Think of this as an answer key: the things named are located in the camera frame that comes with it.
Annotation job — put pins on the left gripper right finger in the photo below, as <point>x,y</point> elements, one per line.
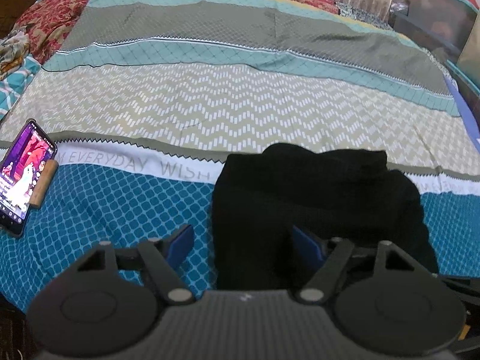
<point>313,250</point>

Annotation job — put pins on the patterned teal grey bedsheet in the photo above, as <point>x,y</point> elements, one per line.
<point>147,98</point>

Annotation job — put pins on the grey plastic storage box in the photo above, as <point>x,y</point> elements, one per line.
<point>441,26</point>

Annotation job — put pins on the stack of folded clothes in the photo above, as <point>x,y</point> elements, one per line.
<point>13,50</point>

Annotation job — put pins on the smartphone with lit screen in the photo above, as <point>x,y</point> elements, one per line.
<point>21,169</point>

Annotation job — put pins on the black pants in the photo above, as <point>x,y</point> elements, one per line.
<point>259,199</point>

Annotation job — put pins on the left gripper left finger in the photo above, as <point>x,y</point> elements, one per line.
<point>178,245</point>

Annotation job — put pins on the teal white patterned pillow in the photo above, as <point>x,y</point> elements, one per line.
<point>14,85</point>

